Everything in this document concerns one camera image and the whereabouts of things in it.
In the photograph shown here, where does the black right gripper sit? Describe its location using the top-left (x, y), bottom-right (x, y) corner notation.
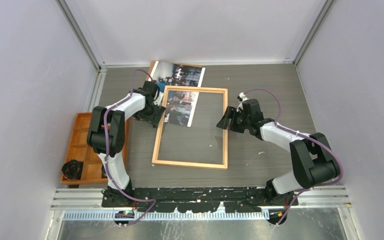
top-left (217, 106), bottom-right (251, 134)

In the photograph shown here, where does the printed photo with white border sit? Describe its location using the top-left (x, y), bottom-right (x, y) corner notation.
top-left (148, 77), bottom-right (203, 127)

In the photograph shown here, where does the clear plastic sheet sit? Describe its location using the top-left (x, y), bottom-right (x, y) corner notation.
top-left (157, 92), bottom-right (225, 165)

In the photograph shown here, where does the light wooden picture frame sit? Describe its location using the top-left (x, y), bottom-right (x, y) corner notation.
top-left (151, 86), bottom-right (228, 170)

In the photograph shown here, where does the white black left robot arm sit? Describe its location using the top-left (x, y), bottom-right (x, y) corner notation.
top-left (86, 81), bottom-right (165, 207)

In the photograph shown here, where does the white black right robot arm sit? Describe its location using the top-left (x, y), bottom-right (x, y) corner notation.
top-left (216, 99), bottom-right (342, 205)

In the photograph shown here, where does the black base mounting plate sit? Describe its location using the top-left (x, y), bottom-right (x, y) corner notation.
top-left (101, 186), bottom-right (295, 214)

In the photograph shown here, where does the orange compartment tray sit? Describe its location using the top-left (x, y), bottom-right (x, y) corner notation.
top-left (60, 111), bottom-right (131, 186)

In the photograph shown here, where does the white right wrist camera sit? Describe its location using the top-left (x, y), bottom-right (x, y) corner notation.
top-left (236, 92), bottom-right (249, 112)

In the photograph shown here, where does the black coiled cable roll front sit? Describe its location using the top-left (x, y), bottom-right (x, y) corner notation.
top-left (61, 159), bottom-right (85, 181)

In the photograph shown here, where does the aluminium rail front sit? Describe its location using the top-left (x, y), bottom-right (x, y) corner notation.
top-left (51, 186), bottom-right (351, 223)

